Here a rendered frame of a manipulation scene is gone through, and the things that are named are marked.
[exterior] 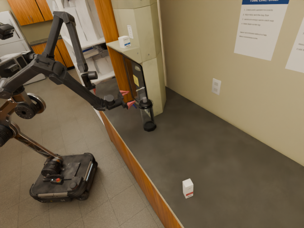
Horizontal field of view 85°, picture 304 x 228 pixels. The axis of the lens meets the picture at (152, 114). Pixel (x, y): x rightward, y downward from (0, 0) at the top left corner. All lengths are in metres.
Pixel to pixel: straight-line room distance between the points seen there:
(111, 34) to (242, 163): 1.25
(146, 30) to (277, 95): 0.81
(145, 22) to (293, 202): 1.18
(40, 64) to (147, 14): 0.64
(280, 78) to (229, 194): 0.63
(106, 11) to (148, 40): 0.42
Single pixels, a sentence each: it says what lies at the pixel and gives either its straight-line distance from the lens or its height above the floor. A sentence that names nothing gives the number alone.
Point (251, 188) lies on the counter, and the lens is 1.03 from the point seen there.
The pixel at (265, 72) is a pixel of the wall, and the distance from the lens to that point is 1.08.
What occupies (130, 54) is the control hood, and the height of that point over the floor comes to 1.48.
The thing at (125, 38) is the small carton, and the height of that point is 1.56.
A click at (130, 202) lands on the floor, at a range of 2.03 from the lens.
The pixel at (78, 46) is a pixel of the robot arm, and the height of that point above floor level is 1.50.
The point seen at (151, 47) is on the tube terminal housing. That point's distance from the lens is 1.16.
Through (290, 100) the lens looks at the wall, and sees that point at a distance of 1.08.
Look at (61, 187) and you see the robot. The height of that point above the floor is 0.24.
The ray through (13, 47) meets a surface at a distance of 5.95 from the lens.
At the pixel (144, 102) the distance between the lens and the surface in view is 1.13.
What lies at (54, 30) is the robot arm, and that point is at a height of 1.63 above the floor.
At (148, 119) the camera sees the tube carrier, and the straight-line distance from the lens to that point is 1.17.
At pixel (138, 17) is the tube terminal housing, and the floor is 1.66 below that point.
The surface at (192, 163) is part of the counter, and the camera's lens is 1.05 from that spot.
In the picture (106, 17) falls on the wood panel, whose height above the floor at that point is 1.66.
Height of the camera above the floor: 1.79
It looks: 37 degrees down
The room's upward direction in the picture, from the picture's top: 9 degrees counter-clockwise
